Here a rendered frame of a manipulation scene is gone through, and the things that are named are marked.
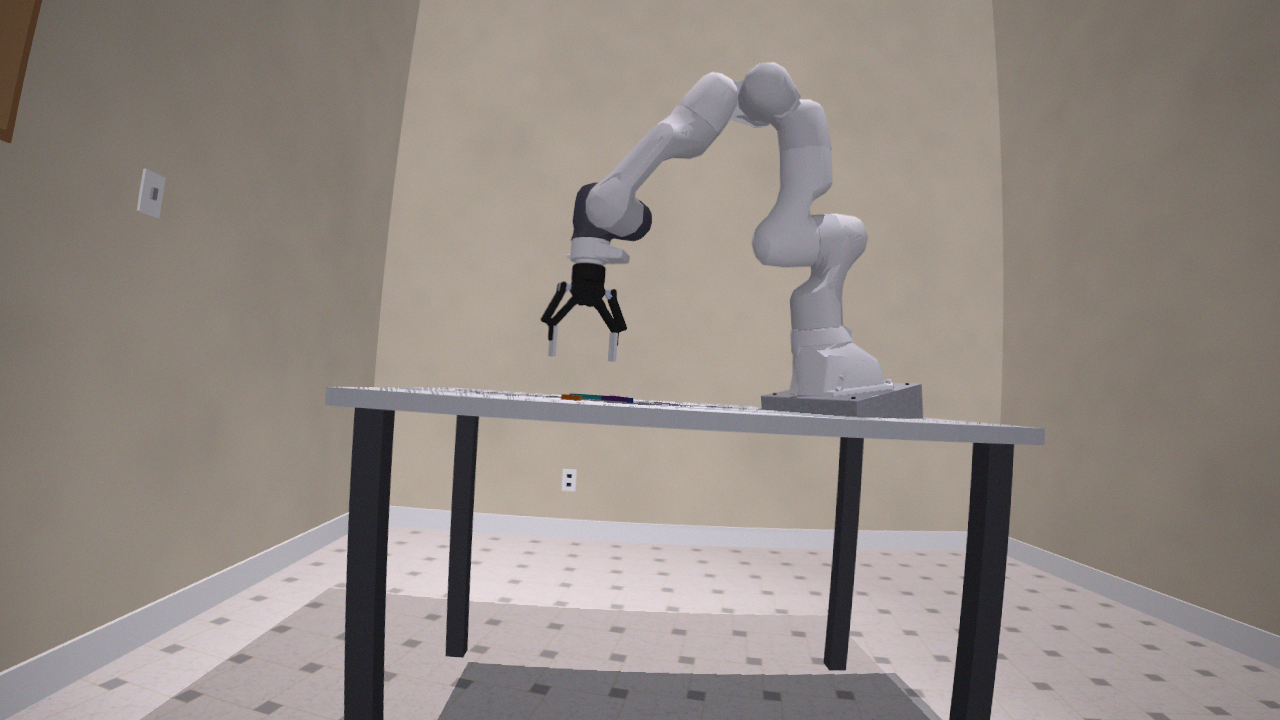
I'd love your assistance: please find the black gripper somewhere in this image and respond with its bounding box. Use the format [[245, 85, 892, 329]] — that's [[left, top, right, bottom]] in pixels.
[[541, 263, 627, 361]]

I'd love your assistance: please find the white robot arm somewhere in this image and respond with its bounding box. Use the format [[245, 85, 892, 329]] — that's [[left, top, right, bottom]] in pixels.
[[567, 61, 893, 397]]

